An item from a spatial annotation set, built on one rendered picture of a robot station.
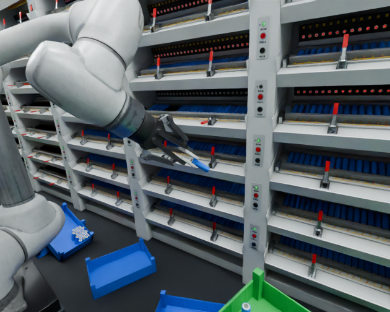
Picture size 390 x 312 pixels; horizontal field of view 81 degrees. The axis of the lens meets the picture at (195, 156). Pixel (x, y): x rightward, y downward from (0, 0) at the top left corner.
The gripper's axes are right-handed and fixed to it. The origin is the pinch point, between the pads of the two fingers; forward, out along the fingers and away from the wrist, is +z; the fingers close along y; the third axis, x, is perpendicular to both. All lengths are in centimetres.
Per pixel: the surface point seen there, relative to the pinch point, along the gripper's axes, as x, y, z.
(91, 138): 108, -15, 17
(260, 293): -29.5, -20.5, 14.3
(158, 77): 44, 27, 2
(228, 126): 9.9, 19.9, 20.8
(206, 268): 13, -42, 63
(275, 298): -32.8, -19.4, 14.7
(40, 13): 132, 37, -38
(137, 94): 62, 19, 7
